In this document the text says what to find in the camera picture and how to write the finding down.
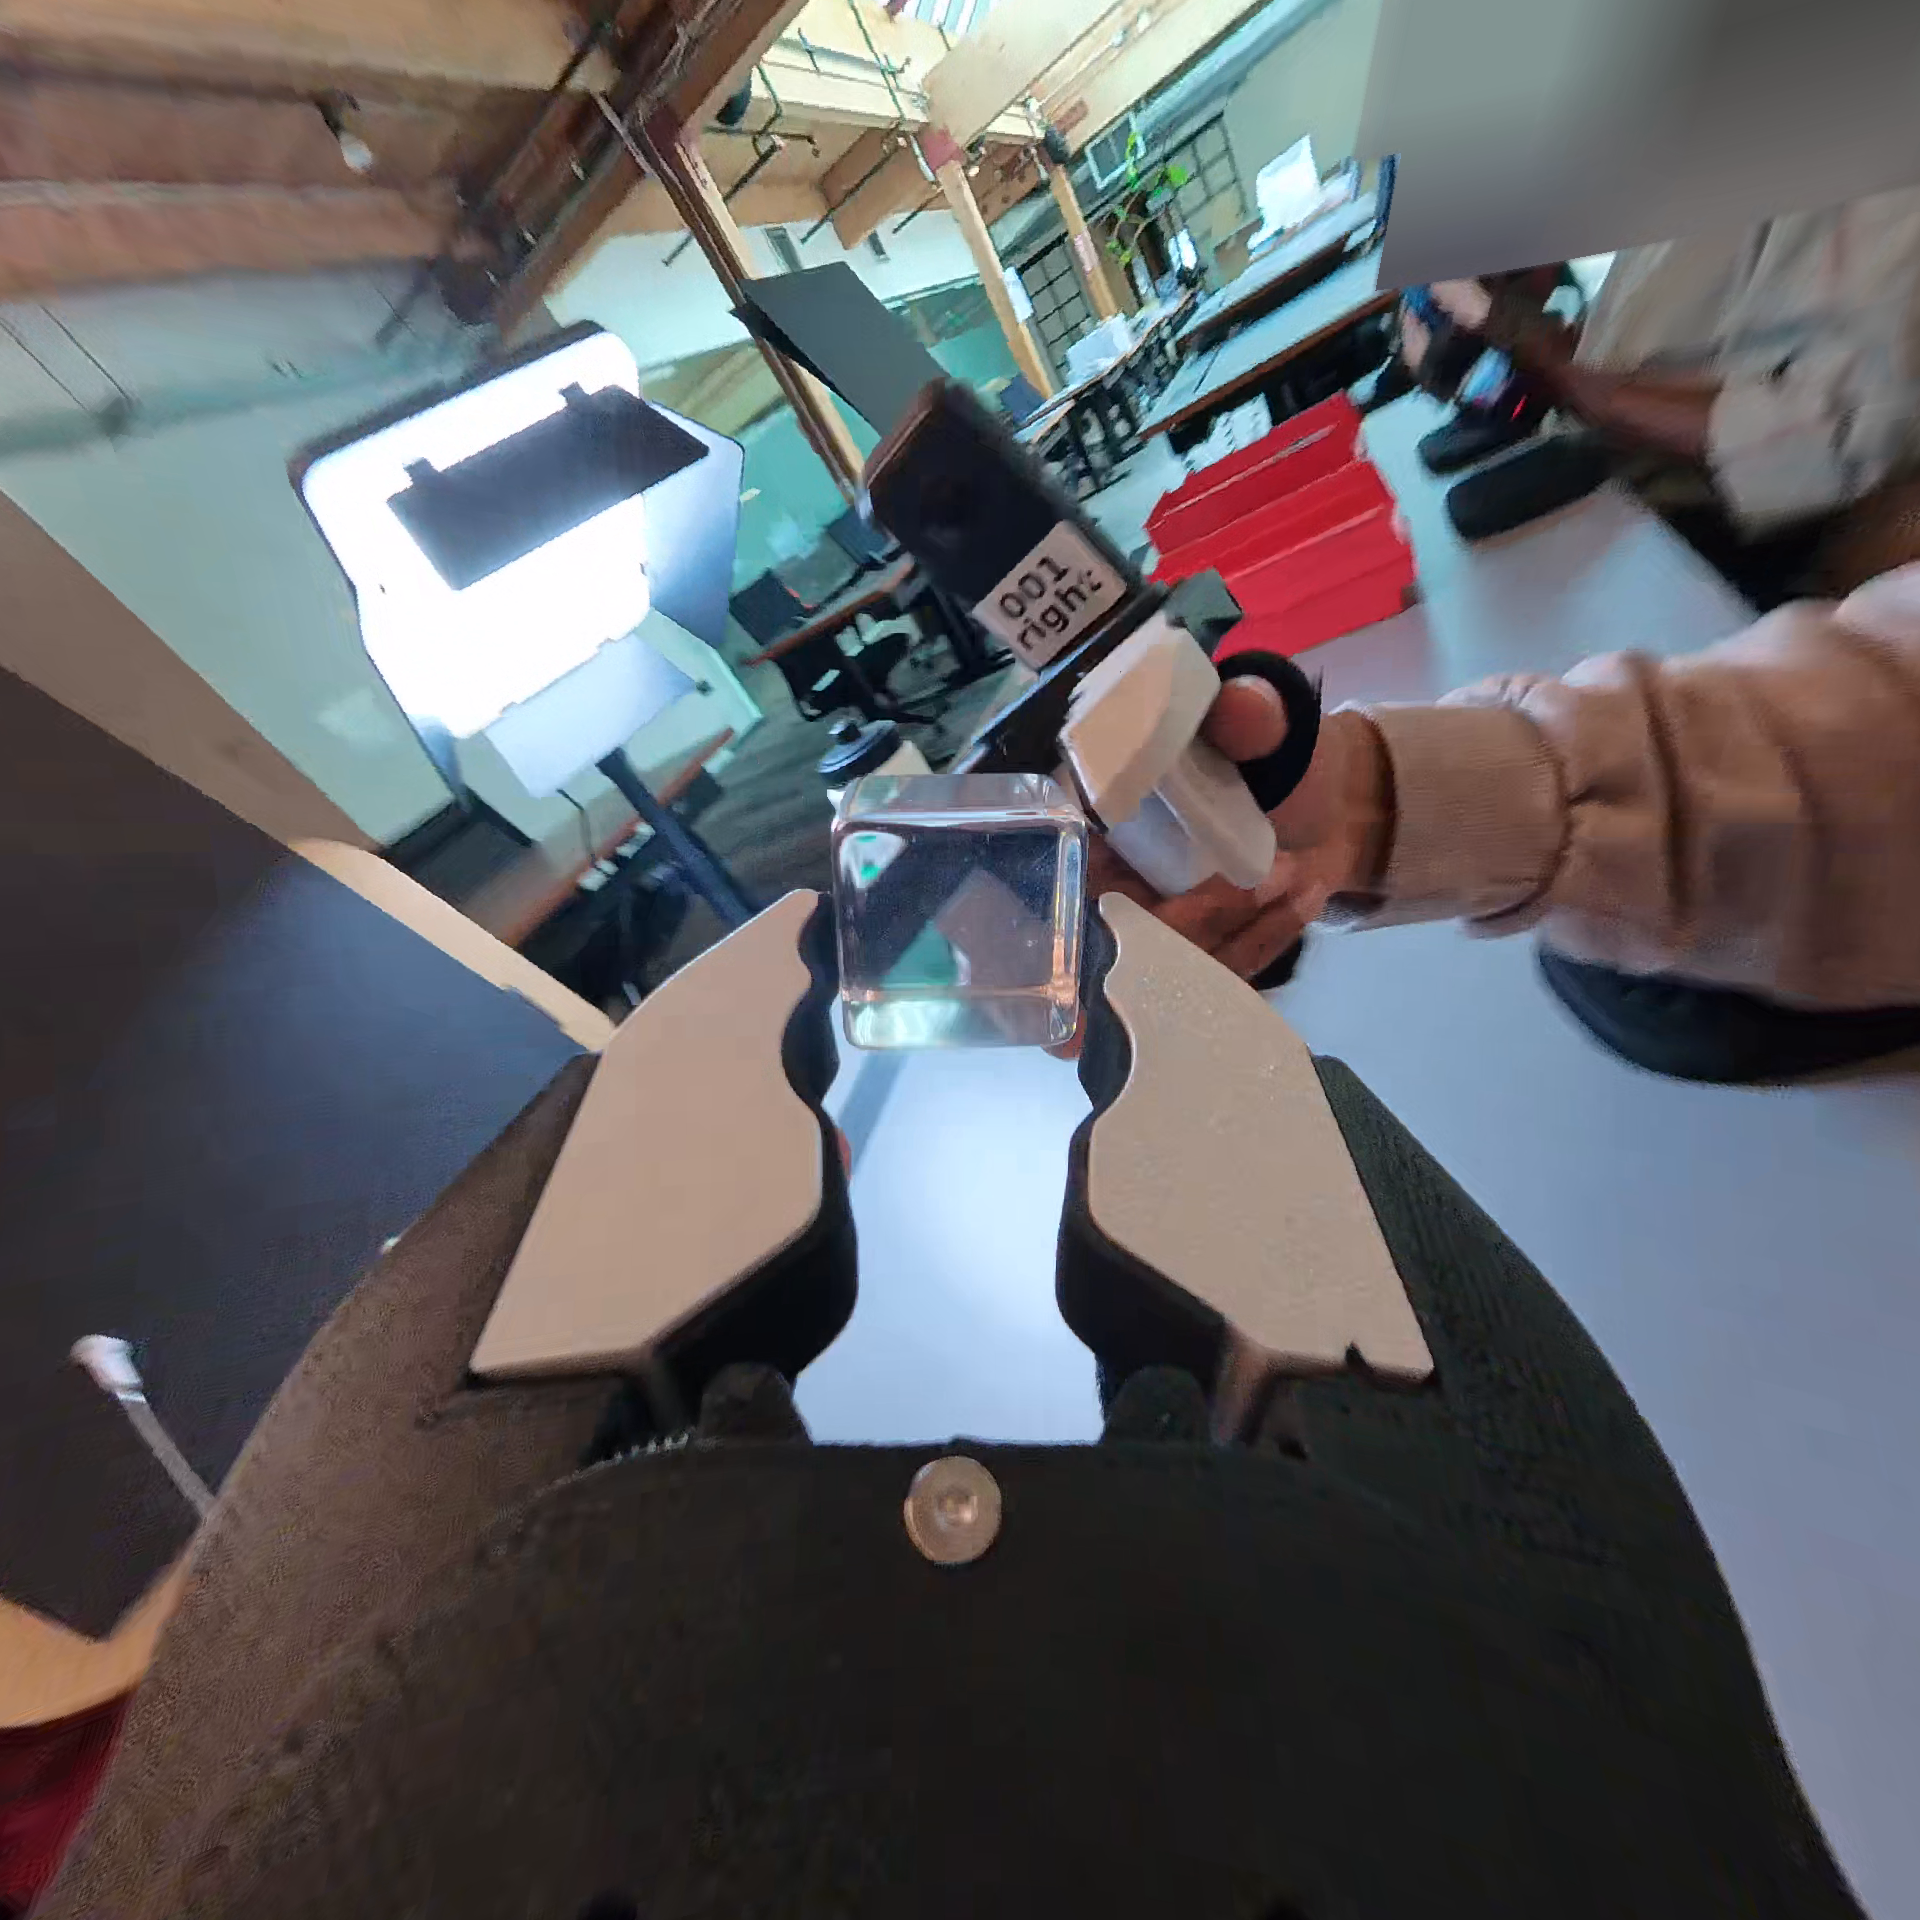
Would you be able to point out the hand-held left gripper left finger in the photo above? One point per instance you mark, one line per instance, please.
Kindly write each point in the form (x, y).
(660, 1170)

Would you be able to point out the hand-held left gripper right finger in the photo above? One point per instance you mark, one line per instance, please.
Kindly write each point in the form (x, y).
(1244, 1185)

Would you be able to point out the clear acrylic cube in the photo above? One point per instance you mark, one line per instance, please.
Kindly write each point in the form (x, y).
(961, 901)

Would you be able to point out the person's right forearm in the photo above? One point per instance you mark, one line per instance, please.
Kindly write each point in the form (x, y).
(1650, 794)

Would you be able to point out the person's right hand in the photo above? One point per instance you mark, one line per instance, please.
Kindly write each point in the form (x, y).
(1334, 840)

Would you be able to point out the black board panel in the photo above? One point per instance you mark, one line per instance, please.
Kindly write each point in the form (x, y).
(841, 338)

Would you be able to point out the black office chair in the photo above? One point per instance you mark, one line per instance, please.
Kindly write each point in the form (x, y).
(780, 615)

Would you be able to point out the red plastic bin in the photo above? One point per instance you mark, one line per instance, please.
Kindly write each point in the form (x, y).
(1320, 519)
(1320, 600)
(1275, 451)

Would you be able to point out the black light stand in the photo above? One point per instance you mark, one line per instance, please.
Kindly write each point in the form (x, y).
(674, 840)

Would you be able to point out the long dark table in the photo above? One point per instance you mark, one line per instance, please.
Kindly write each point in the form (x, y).
(1275, 338)

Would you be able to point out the green potted plant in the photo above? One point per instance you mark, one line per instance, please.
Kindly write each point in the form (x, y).
(1149, 194)

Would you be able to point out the black board on table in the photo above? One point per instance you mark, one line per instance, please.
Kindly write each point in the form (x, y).
(224, 1125)

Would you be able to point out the lit softbox light panel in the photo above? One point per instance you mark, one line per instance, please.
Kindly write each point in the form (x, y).
(495, 644)

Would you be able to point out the black shoe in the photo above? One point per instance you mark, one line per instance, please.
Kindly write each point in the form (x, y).
(1530, 495)
(1462, 443)

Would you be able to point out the wooden post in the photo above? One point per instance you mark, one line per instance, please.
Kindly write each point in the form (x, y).
(991, 254)

